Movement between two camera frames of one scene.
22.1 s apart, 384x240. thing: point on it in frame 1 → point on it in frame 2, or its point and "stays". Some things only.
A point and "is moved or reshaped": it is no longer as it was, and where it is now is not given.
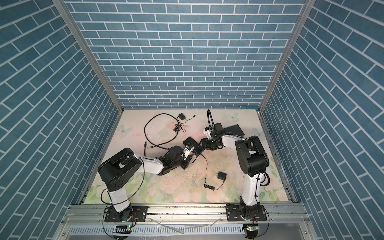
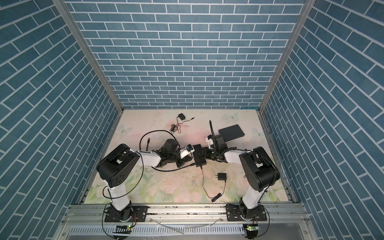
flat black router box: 235,129 stays
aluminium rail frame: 283,222 stays
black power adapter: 221,175 is moved or reshaped
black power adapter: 182,116 stays
